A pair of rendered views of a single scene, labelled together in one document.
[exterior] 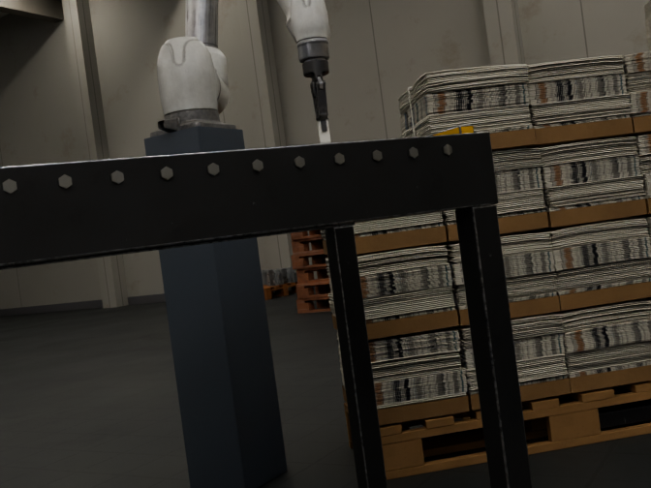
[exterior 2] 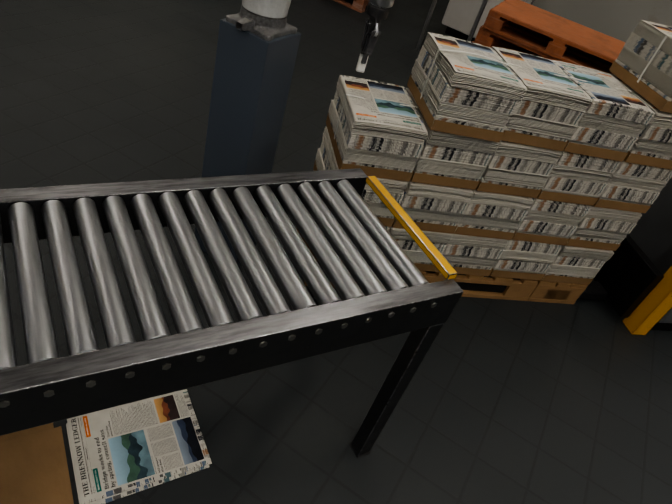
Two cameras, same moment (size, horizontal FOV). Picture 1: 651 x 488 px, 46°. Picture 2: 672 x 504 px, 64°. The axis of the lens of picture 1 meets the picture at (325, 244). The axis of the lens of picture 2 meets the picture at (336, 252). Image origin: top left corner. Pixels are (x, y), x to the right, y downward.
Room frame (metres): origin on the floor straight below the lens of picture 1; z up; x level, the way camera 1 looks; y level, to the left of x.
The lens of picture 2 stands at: (0.31, 0.29, 1.64)
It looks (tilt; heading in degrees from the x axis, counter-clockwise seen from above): 39 degrees down; 346
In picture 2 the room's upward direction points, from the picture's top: 19 degrees clockwise
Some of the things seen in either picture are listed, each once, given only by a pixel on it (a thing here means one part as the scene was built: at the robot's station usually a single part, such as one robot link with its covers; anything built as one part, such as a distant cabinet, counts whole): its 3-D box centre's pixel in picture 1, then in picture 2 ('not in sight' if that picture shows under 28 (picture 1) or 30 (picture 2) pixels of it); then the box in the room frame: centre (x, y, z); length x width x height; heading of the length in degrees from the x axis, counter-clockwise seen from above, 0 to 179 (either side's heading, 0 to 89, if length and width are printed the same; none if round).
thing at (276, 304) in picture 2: not in sight; (246, 250); (1.30, 0.26, 0.77); 0.47 x 0.05 x 0.05; 26
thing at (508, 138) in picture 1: (476, 145); (461, 120); (2.16, -0.45, 0.86); 0.29 x 0.16 x 0.04; 96
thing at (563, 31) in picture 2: not in sight; (539, 78); (4.38, -1.80, 0.40); 1.12 x 0.77 x 0.81; 60
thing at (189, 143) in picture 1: (216, 307); (240, 152); (2.20, 0.33, 0.50); 0.20 x 0.20 x 1.00; 58
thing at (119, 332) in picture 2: not in sight; (101, 270); (1.16, 0.55, 0.77); 0.47 x 0.05 x 0.05; 26
